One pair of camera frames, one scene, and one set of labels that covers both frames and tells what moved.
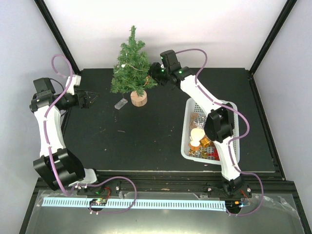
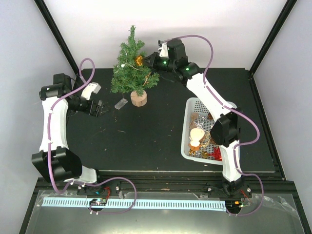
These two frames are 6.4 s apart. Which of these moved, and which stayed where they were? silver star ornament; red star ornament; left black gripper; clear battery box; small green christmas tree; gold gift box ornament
Moved: gold gift box ornament; left black gripper
Stayed: silver star ornament; clear battery box; red star ornament; small green christmas tree
